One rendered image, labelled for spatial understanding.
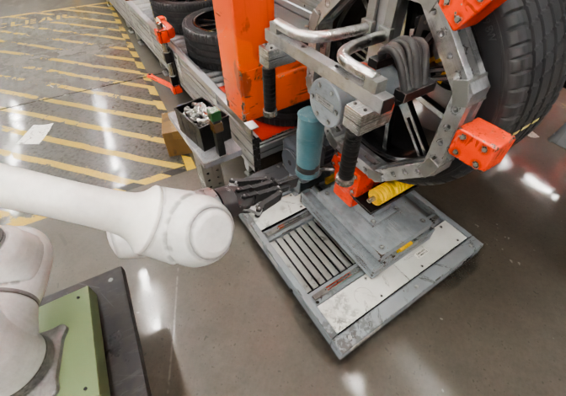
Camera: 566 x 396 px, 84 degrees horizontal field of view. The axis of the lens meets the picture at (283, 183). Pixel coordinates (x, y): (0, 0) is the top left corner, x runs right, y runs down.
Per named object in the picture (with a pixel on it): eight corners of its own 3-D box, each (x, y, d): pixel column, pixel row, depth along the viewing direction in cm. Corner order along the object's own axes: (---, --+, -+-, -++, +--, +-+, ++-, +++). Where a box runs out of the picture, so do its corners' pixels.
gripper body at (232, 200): (226, 205, 64) (263, 193, 70) (206, 181, 69) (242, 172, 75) (223, 231, 69) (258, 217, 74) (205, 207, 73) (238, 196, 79)
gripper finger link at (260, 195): (240, 193, 71) (243, 197, 70) (279, 182, 78) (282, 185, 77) (237, 206, 73) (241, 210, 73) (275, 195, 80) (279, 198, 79)
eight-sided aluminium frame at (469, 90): (429, 207, 92) (538, -3, 53) (414, 217, 89) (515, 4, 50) (316, 118, 124) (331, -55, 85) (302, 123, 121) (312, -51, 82)
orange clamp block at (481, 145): (466, 141, 75) (501, 162, 70) (444, 152, 72) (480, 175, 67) (478, 115, 70) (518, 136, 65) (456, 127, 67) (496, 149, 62)
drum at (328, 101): (396, 115, 89) (410, 66, 79) (337, 141, 81) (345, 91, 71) (361, 93, 98) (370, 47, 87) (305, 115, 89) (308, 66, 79)
